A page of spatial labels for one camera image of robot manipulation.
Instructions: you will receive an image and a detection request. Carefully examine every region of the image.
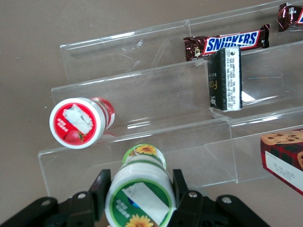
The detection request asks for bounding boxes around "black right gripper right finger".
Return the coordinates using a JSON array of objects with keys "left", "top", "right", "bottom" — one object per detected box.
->
[{"left": 169, "top": 169, "right": 272, "bottom": 227}]

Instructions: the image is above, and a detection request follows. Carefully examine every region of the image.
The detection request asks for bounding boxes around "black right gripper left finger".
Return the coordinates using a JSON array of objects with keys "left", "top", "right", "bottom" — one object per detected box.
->
[{"left": 0, "top": 169, "right": 112, "bottom": 227}]

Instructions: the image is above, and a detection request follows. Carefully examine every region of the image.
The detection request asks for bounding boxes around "green lid gum bottle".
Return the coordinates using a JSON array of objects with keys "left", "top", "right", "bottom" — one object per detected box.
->
[{"left": 105, "top": 143, "right": 177, "bottom": 227}]

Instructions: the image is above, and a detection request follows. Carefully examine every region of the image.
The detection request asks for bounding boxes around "red lid gum bottle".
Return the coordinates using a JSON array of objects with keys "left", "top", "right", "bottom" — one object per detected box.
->
[{"left": 49, "top": 96, "right": 116, "bottom": 149}]

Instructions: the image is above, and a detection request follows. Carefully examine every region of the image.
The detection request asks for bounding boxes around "red plaid cookie box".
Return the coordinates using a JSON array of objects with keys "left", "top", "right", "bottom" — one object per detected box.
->
[{"left": 260, "top": 128, "right": 303, "bottom": 196}]

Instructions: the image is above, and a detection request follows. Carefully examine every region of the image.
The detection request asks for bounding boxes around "clear acrylic stepped stand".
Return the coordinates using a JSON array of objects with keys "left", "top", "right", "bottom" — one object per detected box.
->
[{"left": 37, "top": 0, "right": 303, "bottom": 197}]

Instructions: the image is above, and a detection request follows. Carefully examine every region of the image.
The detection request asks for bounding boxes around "small black carton box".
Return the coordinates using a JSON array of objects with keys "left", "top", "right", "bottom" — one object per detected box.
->
[{"left": 207, "top": 46, "right": 244, "bottom": 112}]

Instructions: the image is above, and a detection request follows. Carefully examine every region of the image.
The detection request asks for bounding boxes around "snickers chocolate bar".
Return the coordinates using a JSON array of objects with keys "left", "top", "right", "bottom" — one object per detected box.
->
[
  {"left": 277, "top": 2, "right": 303, "bottom": 33},
  {"left": 182, "top": 23, "right": 271, "bottom": 62}
]

